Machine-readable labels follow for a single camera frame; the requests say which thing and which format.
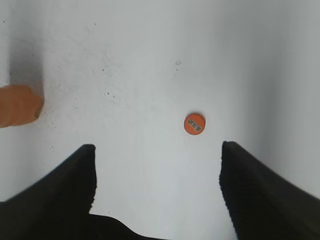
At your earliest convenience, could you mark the orange bottle cap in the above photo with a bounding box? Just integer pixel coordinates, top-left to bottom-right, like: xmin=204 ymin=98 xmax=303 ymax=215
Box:
xmin=183 ymin=112 xmax=206 ymax=136

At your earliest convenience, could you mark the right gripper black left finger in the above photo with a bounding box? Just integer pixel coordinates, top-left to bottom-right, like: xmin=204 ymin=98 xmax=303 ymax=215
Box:
xmin=0 ymin=144 xmax=97 ymax=240

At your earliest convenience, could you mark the orange soda plastic bottle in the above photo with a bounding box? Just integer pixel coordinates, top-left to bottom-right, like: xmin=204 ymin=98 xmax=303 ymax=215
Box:
xmin=0 ymin=84 xmax=44 ymax=128

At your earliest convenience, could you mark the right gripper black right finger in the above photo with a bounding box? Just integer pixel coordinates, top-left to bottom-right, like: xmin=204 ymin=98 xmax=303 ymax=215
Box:
xmin=219 ymin=141 xmax=320 ymax=240

